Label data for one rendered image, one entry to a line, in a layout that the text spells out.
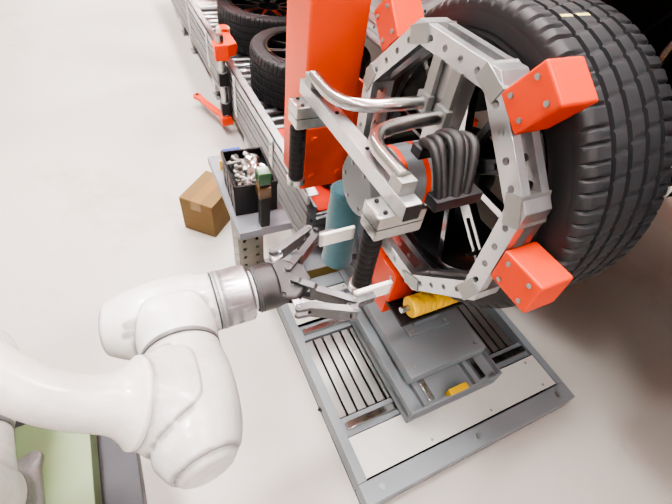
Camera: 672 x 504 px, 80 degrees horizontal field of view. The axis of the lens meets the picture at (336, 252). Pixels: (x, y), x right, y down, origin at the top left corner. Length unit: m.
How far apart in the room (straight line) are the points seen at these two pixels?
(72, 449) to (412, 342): 0.94
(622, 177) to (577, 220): 0.10
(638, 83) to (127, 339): 0.86
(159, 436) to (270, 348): 1.08
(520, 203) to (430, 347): 0.78
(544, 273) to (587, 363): 1.22
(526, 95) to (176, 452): 0.63
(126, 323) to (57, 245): 1.49
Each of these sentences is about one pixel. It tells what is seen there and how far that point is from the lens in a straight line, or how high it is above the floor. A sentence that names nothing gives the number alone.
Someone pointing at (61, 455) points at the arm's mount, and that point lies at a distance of 1.14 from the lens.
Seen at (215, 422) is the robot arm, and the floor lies 0.90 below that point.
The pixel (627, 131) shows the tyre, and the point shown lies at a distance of 0.81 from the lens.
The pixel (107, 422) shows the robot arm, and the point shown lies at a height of 0.91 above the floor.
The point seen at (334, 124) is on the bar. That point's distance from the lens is 0.77.
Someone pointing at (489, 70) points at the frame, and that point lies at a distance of 0.72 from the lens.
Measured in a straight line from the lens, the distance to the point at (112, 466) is 1.15.
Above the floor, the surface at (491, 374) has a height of 0.15.
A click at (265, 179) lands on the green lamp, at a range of 1.16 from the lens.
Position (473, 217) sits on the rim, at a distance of 0.94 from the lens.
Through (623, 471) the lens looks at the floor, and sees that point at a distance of 1.78.
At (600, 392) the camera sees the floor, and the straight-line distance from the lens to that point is 1.89.
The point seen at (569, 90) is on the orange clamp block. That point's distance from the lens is 0.66.
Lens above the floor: 1.35
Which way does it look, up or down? 46 degrees down
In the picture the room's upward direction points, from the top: 9 degrees clockwise
